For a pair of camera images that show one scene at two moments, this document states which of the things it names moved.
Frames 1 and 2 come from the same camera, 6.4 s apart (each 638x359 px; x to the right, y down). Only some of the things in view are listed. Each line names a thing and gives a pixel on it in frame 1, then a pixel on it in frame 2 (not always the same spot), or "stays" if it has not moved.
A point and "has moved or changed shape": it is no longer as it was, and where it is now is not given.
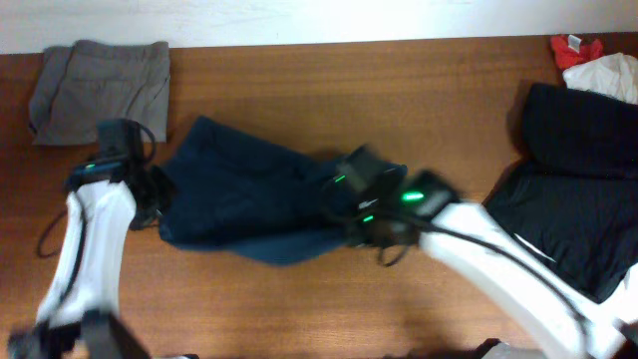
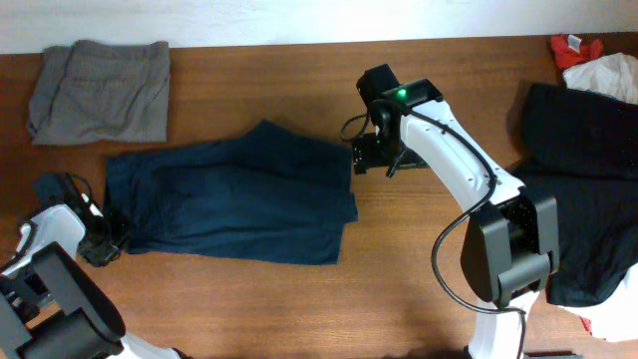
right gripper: (347, 208) -> (362, 156)
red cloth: (567, 57) stays
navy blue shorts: (227, 187) has moved or changed shape
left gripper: (151, 194) -> (105, 241)
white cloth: (614, 75) stays
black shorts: (573, 132) stays
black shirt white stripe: (583, 226) stays
